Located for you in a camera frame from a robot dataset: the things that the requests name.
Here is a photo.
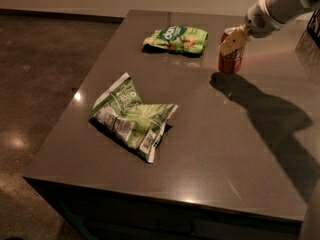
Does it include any red coke can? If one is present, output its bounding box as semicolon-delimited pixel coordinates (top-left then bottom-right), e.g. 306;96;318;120
218;33;245;74

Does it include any green crumpled chip bag near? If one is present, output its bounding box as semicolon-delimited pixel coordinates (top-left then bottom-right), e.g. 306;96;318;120
89;73;178;163

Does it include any green chip bag far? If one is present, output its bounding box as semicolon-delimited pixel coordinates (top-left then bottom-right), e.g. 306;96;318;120
143;25;208;55

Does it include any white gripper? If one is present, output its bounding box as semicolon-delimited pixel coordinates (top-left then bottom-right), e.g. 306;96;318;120
219;2;283;56

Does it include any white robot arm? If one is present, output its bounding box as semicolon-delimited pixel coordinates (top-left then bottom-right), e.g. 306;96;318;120
219;0;320;56

